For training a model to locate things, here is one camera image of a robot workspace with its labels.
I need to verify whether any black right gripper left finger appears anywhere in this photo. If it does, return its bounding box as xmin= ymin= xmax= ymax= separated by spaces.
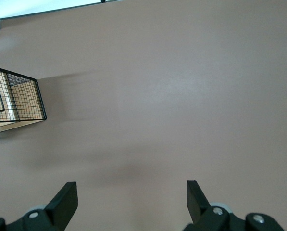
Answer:
xmin=0 ymin=181 xmax=78 ymax=231

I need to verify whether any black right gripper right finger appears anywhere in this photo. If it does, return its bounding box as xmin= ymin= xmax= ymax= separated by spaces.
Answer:
xmin=183 ymin=180 xmax=285 ymax=231

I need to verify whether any wooden tray with wire frame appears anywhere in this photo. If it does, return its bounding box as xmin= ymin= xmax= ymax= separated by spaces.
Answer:
xmin=0 ymin=64 xmax=48 ymax=136

